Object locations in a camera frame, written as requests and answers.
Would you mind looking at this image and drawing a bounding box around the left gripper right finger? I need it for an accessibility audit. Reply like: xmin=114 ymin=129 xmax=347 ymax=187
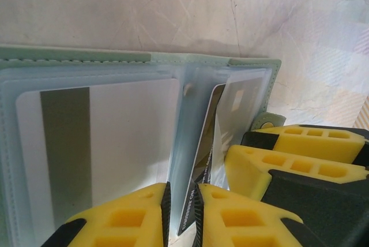
xmin=193 ymin=183 xmax=328 ymax=247

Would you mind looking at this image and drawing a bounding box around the green card holder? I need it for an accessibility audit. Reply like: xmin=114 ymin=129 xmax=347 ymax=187
xmin=0 ymin=43 xmax=286 ymax=247

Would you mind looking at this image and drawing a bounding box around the pale grey chip card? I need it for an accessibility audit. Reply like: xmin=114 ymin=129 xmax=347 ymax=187
xmin=214 ymin=76 xmax=268 ymax=190

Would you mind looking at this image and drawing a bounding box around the black printed card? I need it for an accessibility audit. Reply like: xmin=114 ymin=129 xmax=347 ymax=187
xmin=177 ymin=83 xmax=227 ymax=238

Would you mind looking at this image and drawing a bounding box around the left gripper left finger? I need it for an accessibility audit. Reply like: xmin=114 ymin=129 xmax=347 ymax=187
xmin=43 ymin=181 xmax=172 ymax=247

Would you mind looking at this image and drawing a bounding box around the white plastic card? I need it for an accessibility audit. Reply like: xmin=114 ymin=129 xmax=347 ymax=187
xmin=16 ymin=78 xmax=181 ymax=230

